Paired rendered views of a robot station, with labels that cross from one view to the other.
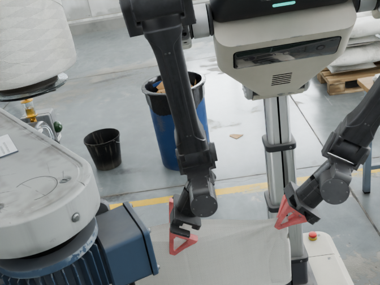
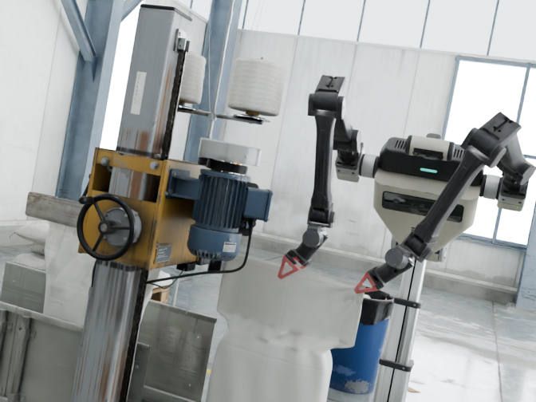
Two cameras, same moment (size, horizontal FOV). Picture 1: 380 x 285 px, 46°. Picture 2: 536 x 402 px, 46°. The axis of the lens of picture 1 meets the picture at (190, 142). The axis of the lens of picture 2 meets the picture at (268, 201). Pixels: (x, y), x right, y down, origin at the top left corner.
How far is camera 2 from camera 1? 1.30 m
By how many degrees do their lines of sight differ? 28
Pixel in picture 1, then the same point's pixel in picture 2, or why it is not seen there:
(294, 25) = (431, 187)
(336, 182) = (396, 250)
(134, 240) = (264, 193)
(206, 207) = (312, 239)
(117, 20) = (345, 258)
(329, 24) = not seen: hidden behind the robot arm
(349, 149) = (416, 242)
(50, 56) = (267, 102)
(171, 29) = (328, 116)
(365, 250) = not seen: outside the picture
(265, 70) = (405, 219)
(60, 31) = (277, 95)
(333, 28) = not seen: hidden behind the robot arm
